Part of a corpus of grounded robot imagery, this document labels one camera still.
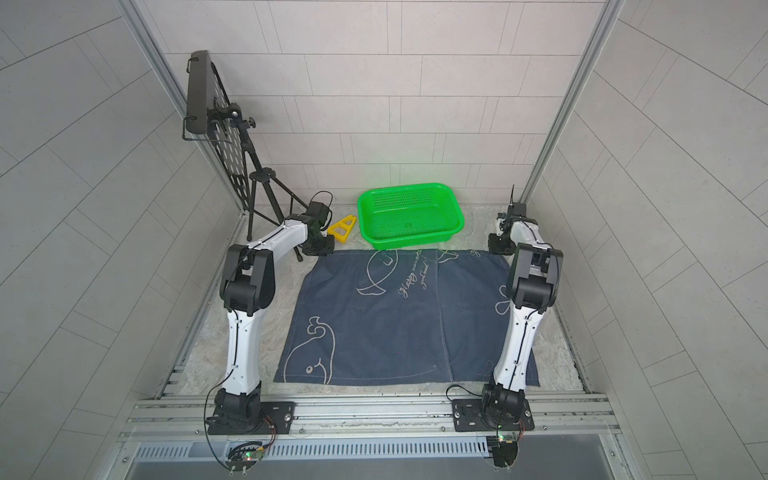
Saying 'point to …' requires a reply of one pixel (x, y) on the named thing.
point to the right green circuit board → (505, 450)
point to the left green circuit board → (244, 455)
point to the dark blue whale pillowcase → (406, 316)
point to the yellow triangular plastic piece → (340, 229)
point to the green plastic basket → (409, 216)
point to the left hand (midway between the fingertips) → (332, 247)
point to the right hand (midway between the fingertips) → (500, 243)
